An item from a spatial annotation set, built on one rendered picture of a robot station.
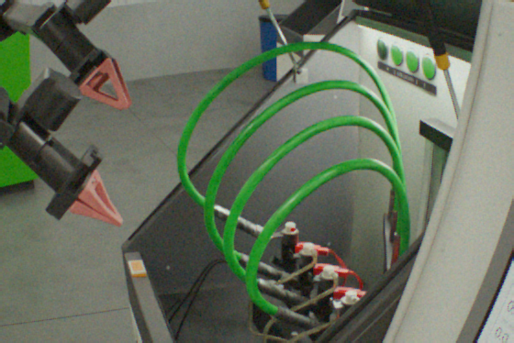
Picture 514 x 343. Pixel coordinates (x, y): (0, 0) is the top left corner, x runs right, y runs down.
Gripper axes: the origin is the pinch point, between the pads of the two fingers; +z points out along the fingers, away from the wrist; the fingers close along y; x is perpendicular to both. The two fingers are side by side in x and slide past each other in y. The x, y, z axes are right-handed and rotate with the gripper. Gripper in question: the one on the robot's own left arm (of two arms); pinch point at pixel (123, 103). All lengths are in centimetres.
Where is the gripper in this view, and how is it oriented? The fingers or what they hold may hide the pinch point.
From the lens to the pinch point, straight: 94.6
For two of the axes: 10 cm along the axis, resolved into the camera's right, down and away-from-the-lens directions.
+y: -0.6, -1.3, 9.9
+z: 7.0, 7.1, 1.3
